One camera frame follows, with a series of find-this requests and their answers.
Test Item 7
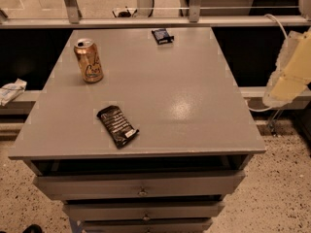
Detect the orange soda can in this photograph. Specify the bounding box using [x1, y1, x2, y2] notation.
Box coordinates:
[74, 38, 104, 83]

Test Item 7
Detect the grey drawer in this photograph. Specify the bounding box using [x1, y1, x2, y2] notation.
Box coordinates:
[34, 170, 245, 201]
[63, 201, 225, 221]
[83, 218, 213, 233]

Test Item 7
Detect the grey drawer cabinet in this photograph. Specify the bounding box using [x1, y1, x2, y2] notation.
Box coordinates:
[8, 27, 267, 233]

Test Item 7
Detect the middle grey drawer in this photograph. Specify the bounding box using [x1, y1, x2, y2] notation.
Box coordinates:
[63, 201, 225, 221]

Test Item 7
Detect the black snack bar wrapper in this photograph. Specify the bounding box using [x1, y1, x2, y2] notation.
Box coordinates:
[96, 105, 139, 149]

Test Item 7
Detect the metal railing frame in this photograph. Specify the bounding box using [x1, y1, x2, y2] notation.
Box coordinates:
[0, 0, 310, 29]

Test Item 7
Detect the top grey drawer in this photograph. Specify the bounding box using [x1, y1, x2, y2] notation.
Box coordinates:
[34, 170, 245, 201]

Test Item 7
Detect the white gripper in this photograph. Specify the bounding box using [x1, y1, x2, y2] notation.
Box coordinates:
[262, 31, 311, 108]

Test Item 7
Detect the blue snack packet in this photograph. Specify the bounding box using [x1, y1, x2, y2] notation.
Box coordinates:
[152, 28, 174, 45]

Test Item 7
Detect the black shoe tip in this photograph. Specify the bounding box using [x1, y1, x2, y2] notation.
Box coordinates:
[22, 224, 43, 233]

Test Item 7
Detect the white crumpled packet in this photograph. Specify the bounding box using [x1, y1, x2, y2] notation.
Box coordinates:
[0, 79, 27, 106]

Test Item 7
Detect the white cable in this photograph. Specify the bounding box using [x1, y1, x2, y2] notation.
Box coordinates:
[247, 13, 290, 113]

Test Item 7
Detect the bottom grey drawer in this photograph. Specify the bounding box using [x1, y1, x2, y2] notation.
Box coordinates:
[83, 218, 213, 233]

